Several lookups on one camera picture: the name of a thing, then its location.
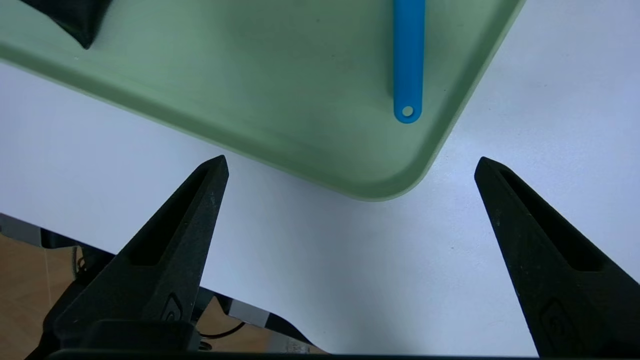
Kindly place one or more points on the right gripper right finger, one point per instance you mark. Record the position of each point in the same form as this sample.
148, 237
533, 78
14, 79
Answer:
565, 290

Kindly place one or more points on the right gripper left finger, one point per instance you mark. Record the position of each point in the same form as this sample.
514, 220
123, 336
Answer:
160, 270

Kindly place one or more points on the light green plastic tray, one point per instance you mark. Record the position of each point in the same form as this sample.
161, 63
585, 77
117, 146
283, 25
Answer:
250, 75

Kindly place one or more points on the black glasses case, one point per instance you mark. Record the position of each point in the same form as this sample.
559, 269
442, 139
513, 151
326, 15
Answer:
75, 15

